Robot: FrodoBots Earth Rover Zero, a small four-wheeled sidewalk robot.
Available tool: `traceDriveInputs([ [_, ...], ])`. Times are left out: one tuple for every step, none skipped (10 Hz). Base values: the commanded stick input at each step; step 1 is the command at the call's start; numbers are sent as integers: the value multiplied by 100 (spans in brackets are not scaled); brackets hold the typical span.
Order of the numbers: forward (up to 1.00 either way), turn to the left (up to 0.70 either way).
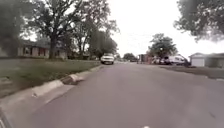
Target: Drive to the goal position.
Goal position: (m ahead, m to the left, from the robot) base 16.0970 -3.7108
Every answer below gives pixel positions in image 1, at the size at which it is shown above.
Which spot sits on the round tree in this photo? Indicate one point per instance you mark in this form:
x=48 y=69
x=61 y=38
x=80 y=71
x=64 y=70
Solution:
x=162 y=46

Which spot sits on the pale concrete kerb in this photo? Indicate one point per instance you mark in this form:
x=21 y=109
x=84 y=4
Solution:
x=43 y=88

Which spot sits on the grass strip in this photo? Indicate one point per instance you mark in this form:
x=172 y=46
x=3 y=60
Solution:
x=200 y=71

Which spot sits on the grey asphalt road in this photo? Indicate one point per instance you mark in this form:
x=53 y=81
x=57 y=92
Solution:
x=133 y=96

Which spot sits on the white garage building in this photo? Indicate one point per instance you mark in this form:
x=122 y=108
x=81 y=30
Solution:
x=206 y=60

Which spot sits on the white van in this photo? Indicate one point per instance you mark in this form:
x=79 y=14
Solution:
x=176 y=60

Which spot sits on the tall thin-branched tree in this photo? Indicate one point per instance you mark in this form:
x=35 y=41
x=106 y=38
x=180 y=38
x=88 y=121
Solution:
x=90 y=23

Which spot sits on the robot's own part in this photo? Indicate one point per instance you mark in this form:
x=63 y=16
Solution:
x=146 y=126

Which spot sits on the white car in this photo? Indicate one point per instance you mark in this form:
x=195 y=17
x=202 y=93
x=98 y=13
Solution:
x=107 y=59

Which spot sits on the reddish distant building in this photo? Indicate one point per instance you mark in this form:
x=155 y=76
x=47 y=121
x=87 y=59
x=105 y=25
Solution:
x=142 y=58

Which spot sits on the low house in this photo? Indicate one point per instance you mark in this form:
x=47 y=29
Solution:
x=33 y=50

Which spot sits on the dense dark tree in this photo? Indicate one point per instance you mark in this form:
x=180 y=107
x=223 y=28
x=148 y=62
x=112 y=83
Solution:
x=102 y=43

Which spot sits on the grass lawn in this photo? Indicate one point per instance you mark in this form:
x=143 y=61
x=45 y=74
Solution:
x=33 y=71

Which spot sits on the large tree with thick trunk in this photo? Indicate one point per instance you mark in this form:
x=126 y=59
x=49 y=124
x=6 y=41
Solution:
x=52 y=30

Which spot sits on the overhanging tree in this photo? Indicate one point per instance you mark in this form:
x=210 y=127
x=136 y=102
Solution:
x=203 y=16

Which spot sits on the pale lump on kerb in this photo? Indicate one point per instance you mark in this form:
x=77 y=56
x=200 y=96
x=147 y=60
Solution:
x=71 y=79

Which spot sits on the small distant tree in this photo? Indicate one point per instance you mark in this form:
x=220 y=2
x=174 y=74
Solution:
x=129 y=56

